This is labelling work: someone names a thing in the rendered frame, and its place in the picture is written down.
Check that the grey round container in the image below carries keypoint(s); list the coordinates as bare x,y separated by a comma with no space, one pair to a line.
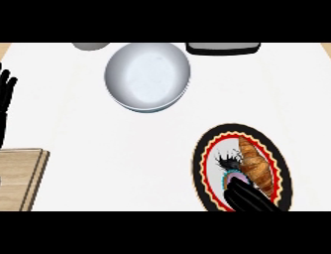
90,46

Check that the grey and black appliance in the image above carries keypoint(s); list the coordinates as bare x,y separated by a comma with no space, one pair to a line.
223,48

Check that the white bowl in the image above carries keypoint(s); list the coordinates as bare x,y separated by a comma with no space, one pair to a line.
147,76

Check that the black and red patterned plate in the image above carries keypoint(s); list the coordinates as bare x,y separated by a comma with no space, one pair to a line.
211,158

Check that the white placemat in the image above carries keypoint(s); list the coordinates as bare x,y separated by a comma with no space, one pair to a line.
124,158

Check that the brown croissant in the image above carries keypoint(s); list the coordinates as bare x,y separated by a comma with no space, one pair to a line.
257,166

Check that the pink cupcake with teal wrapper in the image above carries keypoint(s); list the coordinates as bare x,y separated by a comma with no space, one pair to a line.
235,177

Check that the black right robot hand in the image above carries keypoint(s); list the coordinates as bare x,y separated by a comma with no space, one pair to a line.
248,199

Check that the pale wooden board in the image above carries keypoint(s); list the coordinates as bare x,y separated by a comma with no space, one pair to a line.
20,178

